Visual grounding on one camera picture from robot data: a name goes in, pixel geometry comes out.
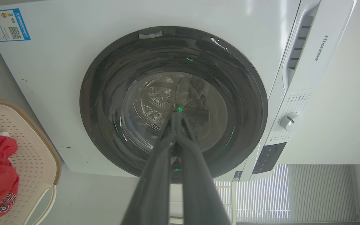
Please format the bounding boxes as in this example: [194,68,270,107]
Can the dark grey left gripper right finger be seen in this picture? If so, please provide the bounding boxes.
[177,114,231,225]

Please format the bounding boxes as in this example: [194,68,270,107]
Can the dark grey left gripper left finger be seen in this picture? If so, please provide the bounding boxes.
[120,113,178,225]

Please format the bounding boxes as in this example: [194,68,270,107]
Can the cream perforated laundry basket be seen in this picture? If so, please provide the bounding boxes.
[0,99,63,225]

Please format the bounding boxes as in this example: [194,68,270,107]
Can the black washer display panel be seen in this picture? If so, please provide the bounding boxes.
[252,142,288,175]

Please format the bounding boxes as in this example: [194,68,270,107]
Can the white window blinds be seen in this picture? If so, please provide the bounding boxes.
[214,164,360,223]

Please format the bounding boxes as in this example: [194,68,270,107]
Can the round dark washing machine door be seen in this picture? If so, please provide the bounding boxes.
[79,26,268,183]

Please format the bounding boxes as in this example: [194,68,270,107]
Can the white Hisense washing machine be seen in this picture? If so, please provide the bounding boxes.
[0,0,358,182]

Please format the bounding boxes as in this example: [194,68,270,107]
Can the white program dial knob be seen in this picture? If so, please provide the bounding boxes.
[279,112,302,132]

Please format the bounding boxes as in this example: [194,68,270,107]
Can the white detergent drawer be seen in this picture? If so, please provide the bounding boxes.
[281,0,358,92]

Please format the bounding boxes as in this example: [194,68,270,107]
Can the blue energy label sticker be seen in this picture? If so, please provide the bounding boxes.
[0,8,31,43]

